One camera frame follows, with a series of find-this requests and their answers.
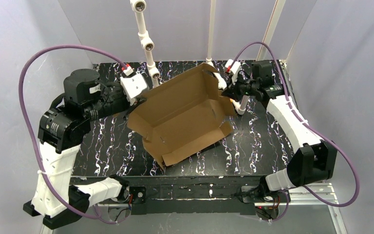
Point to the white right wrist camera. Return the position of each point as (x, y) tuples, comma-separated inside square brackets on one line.
[(232, 68)]

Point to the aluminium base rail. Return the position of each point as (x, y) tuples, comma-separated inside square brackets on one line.
[(314, 194)]

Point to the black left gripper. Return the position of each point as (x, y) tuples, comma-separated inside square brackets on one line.
[(122, 99)]

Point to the brown cardboard box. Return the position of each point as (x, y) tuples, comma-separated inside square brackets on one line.
[(182, 116)]

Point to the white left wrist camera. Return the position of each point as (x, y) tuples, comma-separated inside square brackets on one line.
[(133, 83)]

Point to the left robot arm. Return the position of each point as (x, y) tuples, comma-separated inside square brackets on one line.
[(61, 131)]

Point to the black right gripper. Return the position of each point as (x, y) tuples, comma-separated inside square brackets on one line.
[(237, 86)]

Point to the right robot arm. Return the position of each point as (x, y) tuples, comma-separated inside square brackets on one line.
[(314, 157)]

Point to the white PVC pipe frame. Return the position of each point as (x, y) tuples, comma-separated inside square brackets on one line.
[(139, 6)]

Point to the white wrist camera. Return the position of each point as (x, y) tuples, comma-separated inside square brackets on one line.
[(133, 83), (232, 68)]

